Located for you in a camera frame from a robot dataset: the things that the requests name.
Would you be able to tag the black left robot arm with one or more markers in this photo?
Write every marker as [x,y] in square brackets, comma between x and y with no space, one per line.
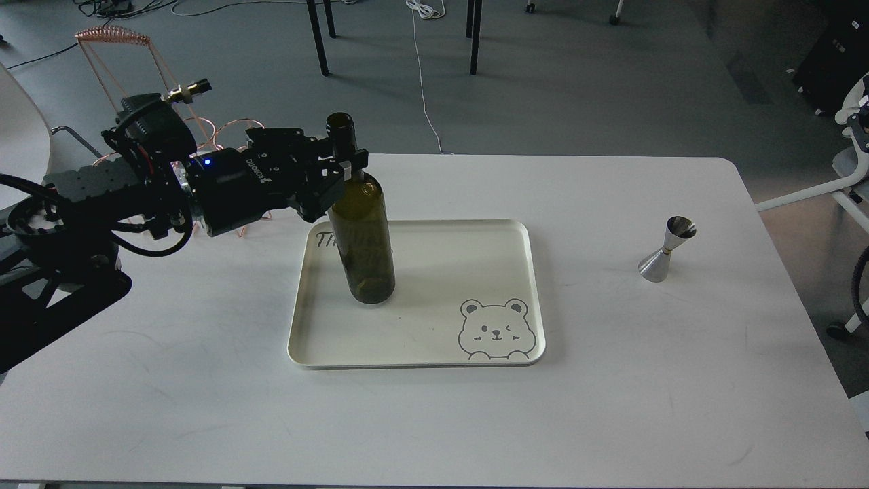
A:
[60,245]

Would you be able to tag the white office chair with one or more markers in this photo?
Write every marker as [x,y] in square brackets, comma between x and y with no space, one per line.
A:
[848,191]

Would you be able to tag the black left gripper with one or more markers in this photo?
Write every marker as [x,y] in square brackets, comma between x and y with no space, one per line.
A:
[281,168]

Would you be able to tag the black equipment case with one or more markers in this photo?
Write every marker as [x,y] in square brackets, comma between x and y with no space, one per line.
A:
[837,61]

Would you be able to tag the copper wire bottle rack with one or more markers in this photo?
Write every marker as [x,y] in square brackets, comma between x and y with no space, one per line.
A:
[125,62]

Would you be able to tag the steel double jigger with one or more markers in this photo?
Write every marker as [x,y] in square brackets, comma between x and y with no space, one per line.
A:
[655,268]

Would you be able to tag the white round table edge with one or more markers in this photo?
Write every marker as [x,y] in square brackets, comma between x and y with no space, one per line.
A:
[26,144]

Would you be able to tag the cream tray with bear drawing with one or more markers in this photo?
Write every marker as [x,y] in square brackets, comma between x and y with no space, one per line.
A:
[465,295]

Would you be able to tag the dark green wine bottle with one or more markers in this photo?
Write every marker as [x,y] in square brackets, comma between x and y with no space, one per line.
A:
[359,219]

